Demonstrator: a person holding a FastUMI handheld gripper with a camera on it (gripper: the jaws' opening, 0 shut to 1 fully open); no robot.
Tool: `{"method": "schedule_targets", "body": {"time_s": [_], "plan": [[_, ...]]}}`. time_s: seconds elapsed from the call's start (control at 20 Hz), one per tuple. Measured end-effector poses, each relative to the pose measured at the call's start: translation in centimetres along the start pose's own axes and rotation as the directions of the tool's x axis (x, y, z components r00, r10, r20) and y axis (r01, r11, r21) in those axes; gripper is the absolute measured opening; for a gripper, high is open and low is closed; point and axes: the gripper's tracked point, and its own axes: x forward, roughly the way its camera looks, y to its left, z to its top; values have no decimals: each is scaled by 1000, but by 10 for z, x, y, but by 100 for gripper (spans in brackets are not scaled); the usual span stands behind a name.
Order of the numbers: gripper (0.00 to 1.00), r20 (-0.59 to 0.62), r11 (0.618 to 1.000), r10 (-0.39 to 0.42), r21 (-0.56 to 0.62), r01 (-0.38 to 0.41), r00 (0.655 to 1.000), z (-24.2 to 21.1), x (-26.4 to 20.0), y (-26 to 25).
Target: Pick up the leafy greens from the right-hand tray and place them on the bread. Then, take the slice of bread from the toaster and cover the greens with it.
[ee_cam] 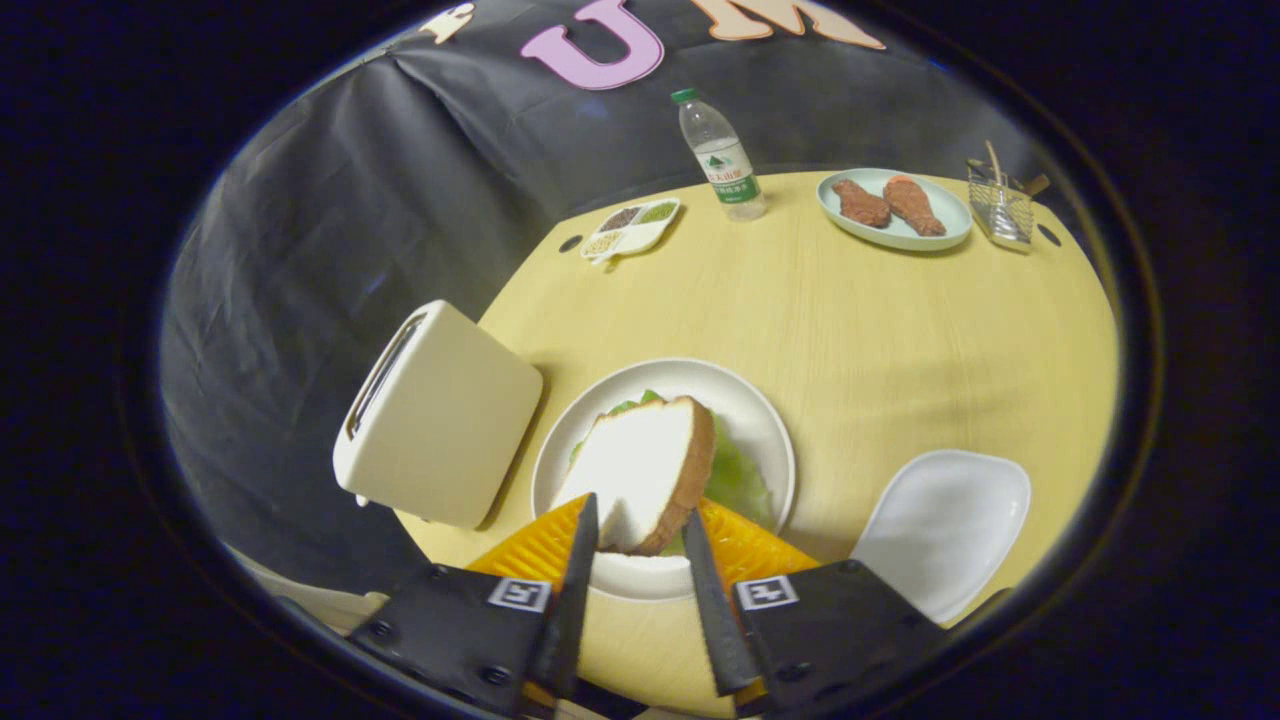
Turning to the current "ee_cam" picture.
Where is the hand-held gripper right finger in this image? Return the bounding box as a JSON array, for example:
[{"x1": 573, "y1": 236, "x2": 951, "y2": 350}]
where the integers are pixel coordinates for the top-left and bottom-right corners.
[{"x1": 682, "y1": 497, "x2": 946, "y2": 719}]

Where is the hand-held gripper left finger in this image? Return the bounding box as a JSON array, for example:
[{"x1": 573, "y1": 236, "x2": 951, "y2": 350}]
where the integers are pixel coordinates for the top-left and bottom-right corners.
[{"x1": 348, "y1": 492, "x2": 601, "y2": 719}]

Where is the green lettuce leaf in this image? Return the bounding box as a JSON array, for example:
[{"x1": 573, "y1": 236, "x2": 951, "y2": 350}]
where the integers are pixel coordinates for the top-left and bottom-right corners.
[{"x1": 568, "y1": 389, "x2": 776, "y2": 558}]

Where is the toasted bread slice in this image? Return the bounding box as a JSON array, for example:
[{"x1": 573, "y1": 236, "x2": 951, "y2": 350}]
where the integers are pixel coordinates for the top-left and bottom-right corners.
[{"x1": 550, "y1": 396, "x2": 717, "y2": 558}]

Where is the round cream plate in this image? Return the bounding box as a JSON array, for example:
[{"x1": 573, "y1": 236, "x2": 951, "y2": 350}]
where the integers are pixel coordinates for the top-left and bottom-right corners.
[{"x1": 530, "y1": 358, "x2": 798, "y2": 603}]

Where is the white toaster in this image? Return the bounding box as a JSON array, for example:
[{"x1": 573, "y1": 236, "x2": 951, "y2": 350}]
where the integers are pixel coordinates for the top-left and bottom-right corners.
[{"x1": 332, "y1": 299, "x2": 545, "y2": 531}]

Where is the white square plate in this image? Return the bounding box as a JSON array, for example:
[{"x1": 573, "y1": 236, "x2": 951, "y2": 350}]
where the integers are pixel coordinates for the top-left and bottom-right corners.
[{"x1": 848, "y1": 449, "x2": 1032, "y2": 626}]

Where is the cream cloth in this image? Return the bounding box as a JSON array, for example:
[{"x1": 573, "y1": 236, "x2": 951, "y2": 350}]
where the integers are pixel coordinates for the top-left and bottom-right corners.
[{"x1": 228, "y1": 545, "x2": 393, "y2": 633}]

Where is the white divided bean dish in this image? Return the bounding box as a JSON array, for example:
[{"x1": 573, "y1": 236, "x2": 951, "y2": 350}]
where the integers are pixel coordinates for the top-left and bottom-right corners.
[{"x1": 580, "y1": 197, "x2": 682, "y2": 265}]

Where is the pale blue oval plate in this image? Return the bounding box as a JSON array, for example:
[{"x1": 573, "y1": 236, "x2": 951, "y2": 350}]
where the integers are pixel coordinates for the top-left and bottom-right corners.
[{"x1": 816, "y1": 167, "x2": 974, "y2": 252}]

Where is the brown meat patty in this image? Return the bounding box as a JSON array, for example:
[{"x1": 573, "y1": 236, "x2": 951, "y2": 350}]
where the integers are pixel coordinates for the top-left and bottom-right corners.
[
  {"x1": 832, "y1": 179, "x2": 892, "y2": 228},
  {"x1": 883, "y1": 176, "x2": 947, "y2": 238}
]

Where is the clear plastic water bottle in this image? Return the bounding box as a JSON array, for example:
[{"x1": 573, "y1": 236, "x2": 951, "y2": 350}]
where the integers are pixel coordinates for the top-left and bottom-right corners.
[{"x1": 670, "y1": 88, "x2": 769, "y2": 223}]

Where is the black backdrop cloth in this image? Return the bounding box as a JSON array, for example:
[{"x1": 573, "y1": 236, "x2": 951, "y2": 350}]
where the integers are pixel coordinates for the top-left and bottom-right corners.
[{"x1": 160, "y1": 0, "x2": 1101, "y2": 591}]

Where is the wire mesh utensil holder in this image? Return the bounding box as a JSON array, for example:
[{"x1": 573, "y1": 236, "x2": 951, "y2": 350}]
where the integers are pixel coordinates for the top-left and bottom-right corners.
[{"x1": 966, "y1": 160, "x2": 1036, "y2": 251}]

